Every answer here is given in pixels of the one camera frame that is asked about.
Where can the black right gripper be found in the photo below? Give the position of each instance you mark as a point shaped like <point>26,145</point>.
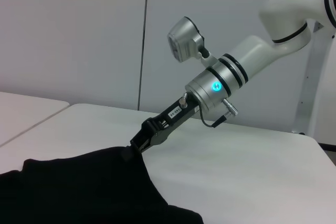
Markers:
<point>176,113</point>

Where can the black T-shirt with FREE print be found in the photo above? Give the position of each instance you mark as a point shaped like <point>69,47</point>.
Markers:
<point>78,187</point>

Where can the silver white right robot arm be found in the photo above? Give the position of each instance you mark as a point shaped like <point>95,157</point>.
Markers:
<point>257,51</point>

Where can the white robot torso column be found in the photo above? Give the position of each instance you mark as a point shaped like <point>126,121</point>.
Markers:
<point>323,77</point>

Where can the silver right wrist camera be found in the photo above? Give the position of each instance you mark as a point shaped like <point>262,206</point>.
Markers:
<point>183,40</point>

